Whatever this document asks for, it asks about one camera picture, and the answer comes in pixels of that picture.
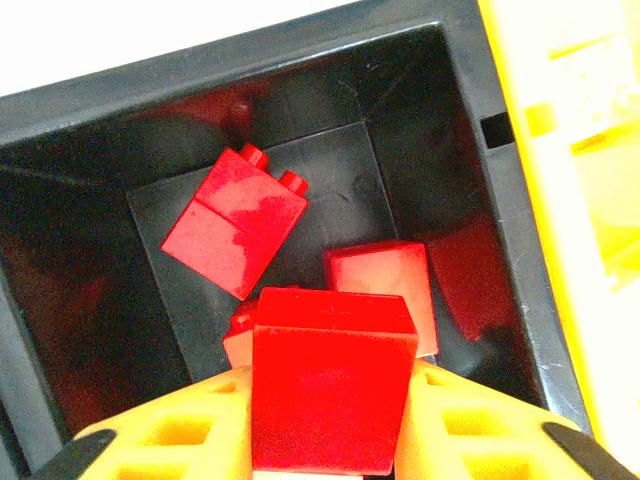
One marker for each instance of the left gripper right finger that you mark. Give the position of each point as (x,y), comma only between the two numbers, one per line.
(480,440)

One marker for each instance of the black plastic bin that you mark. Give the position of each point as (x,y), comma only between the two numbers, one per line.
(410,125)

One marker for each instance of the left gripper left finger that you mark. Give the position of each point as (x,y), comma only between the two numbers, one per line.
(165,435)

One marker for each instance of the red lego brick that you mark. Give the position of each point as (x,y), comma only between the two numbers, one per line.
(385,280)
(330,390)
(239,345)
(235,225)

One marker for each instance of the yellow plastic bin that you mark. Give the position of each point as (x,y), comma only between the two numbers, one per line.
(555,200)

